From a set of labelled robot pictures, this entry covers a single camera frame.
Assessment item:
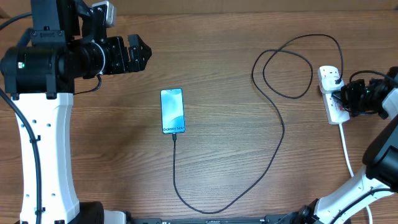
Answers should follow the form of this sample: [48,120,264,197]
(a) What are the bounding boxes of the blue Samsung Galaxy smartphone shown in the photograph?
[160,88,185,134]

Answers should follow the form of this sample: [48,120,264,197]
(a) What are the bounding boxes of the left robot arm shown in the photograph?
[1,1,152,224]

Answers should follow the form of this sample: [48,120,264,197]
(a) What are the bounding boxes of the white power strip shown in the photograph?
[317,65,349,124]

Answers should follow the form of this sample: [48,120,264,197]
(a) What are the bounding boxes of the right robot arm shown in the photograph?
[287,66,397,223]

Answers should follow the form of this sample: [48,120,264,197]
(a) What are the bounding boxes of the white charger plug adapter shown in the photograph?
[320,77,344,94]

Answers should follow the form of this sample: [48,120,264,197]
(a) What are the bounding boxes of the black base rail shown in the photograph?
[77,201,312,224]

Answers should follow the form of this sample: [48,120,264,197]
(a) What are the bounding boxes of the black USB charging cable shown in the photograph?
[172,34,345,215]

